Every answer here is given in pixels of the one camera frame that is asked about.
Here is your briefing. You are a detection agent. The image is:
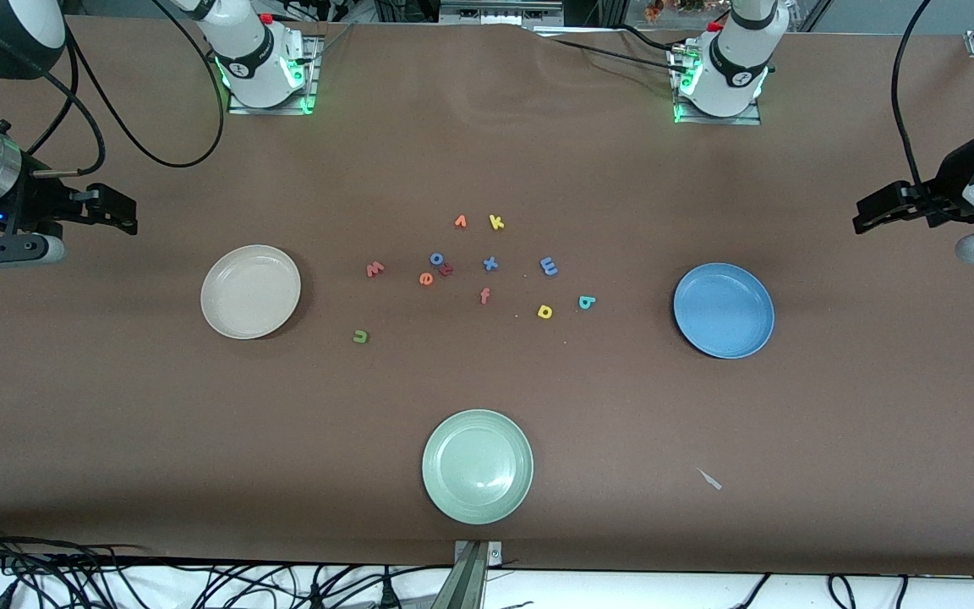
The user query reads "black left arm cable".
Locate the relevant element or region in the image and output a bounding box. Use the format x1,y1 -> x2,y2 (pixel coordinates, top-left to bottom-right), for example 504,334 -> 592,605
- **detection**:
890,0 -> 957,194

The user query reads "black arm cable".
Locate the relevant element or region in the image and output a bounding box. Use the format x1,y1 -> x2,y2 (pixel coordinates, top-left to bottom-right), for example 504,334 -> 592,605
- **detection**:
890,0 -> 957,194
29,0 -> 227,178

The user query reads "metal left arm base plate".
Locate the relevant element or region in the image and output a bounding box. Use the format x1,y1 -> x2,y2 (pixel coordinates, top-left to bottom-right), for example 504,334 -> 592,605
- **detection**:
673,42 -> 763,126

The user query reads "black table cable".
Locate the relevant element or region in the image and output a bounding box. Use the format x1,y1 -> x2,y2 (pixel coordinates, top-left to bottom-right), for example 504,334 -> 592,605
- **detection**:
550,38 -> 687,73
618,24 -> 691,53

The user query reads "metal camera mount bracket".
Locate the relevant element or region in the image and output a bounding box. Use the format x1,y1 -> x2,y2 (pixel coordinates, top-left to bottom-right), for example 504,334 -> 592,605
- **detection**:
453,540 -> 503,609

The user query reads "brown paper table cover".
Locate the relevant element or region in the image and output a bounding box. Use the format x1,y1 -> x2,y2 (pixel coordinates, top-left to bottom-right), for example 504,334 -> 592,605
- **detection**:
0,13 -> 974,576

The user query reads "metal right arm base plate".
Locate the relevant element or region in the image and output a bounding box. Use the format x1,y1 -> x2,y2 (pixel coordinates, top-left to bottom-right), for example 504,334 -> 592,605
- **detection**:
227,34 -> 321,116

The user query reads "green plate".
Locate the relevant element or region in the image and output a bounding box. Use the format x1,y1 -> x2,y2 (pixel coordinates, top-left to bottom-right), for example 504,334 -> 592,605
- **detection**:
421,409 -> 534,525

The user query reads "beige brown plate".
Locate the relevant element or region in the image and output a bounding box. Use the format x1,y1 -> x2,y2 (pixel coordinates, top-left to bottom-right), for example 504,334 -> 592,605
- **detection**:
200,244 -> 303,341

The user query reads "black cable bundle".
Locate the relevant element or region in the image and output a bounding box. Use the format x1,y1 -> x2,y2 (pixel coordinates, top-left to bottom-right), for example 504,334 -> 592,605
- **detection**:
0,520 -> 454,609

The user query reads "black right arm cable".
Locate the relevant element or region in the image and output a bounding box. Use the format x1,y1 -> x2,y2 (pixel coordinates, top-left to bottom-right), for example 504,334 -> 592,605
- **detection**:
29,0 -> 227,178

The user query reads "grey metal box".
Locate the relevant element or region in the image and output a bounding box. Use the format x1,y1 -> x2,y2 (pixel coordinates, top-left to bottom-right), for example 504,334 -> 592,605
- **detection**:
439,0 -> 564,24

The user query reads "blue plate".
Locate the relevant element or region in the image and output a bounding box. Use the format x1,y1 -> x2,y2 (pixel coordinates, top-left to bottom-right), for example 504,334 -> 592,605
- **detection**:
673,262 -> 776,360

